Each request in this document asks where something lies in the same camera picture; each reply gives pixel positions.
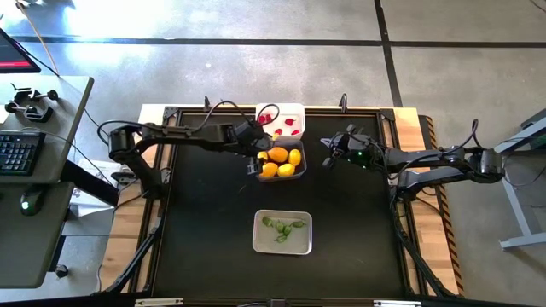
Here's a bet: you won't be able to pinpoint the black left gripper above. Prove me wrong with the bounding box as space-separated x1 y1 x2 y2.
232 120 275 177

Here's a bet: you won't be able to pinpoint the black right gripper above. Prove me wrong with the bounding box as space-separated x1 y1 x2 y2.
320 130 385 169

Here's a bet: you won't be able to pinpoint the orange mango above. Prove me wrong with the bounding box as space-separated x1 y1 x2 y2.
267 147 290 164
260 162 280 179

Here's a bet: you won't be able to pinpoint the beige plastic basket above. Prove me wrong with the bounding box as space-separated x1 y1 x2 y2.
252 209 313 256

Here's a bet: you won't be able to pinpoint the grey translucent plastic basket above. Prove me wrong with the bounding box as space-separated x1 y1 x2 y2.
254 138 308 183

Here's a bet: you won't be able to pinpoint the white plastic basket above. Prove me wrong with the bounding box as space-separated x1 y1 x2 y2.
254 102 306 141

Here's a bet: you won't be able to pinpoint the yellow-black hazard tape strip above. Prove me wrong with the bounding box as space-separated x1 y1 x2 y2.
420 113 465 296

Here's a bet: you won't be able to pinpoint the white papers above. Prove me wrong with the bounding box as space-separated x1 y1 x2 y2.
70 159 125 217

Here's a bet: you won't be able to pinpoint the black desk leg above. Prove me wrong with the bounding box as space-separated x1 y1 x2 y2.
63 159 121 209

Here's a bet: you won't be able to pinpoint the grey desk with keyboard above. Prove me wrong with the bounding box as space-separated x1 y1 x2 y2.
0 75 96 185

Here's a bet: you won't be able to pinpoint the grey metal stand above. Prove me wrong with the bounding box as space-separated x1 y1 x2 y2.
493 118 546 252

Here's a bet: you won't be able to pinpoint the black desk clamp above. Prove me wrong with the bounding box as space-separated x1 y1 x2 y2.
10 83 60 106
3 101 55 124

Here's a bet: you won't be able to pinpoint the black computer mouse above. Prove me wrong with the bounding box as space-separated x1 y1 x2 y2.
19 188 46 217

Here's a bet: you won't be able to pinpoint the black keyboard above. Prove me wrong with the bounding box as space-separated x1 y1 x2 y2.
0 130 47 177

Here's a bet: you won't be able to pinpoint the grey desk with mouse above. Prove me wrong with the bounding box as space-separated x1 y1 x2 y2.
0 181 75 290

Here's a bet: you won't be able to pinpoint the thin wooden stick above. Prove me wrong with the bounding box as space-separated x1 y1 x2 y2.
15 1 60 77

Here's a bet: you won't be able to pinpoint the black screen with red line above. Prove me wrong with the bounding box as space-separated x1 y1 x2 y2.
0 27 43 75

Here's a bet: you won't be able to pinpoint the black corner bracket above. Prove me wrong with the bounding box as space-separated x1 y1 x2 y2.
161 105 180 125
378 107 398 125

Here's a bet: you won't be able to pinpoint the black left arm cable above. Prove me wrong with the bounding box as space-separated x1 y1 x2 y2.
198 100 281 131

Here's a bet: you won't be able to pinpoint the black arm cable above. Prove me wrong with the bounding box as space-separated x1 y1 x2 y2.
198 100 281 131
441 118 481 157

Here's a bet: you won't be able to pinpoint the black aluminium table frame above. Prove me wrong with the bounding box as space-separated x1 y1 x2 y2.
144 105 417 299

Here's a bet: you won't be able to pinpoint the black diagonal frame strut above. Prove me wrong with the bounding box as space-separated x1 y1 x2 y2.
102 215 166 295
390 200 456 298

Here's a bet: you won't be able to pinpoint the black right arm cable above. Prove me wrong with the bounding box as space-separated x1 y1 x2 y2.
441 118 481 157

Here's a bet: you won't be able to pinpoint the silver metal bracket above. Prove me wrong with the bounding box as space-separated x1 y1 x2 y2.
134 297 185 307
372 298 422 307

